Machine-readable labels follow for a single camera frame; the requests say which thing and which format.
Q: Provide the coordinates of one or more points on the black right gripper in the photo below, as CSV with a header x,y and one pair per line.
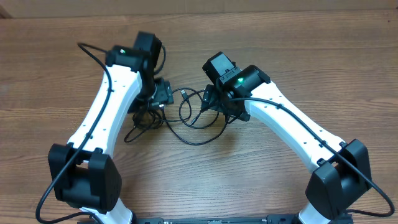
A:
x,y
207,98

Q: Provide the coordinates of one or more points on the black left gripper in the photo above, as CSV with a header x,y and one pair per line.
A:
x,y
165,96

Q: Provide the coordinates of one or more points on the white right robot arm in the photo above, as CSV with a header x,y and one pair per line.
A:
x,y
339,170

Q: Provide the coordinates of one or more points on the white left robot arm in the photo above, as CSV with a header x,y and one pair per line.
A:
x,y
83,172

